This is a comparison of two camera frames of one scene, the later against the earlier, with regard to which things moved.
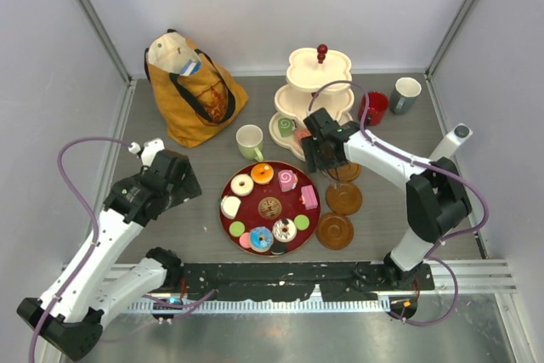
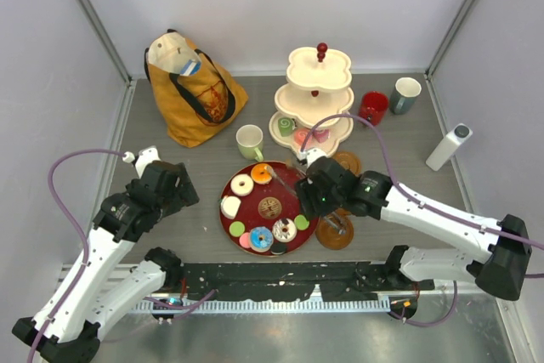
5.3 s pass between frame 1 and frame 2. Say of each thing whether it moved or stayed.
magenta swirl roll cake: moved
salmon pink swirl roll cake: stayed
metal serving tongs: moved
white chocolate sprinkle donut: stayed
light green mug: stayed
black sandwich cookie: stayed
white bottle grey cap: stayed
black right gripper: moved
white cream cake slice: stayed
